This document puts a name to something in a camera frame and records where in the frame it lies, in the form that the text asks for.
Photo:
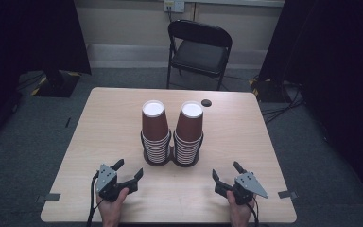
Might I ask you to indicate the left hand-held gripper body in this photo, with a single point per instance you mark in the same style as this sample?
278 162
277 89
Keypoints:
106 178

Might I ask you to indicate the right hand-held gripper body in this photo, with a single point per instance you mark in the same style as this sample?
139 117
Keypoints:
250 184

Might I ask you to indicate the stack of brown cups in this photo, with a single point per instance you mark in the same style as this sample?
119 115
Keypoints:
189 126
155 126

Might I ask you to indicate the person's right hand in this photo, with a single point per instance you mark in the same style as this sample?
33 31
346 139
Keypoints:
239 214

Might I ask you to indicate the person's left hand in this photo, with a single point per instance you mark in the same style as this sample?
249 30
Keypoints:
112 211

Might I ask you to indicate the grey tape strip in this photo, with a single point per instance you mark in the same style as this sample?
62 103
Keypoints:
287 194
48 197

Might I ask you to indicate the black round table grommet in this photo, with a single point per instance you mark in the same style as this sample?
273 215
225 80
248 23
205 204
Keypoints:
206 102

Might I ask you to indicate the black stand base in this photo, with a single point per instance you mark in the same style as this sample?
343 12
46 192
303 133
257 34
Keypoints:
56 83
269 90

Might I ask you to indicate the black folding chair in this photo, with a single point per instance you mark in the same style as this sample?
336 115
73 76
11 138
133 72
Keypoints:
200 55

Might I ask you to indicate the black curtain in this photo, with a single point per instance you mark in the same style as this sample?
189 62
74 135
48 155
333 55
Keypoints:
28 38
337 78

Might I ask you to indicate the white wall outlet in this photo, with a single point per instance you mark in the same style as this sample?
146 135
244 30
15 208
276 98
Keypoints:
174 5

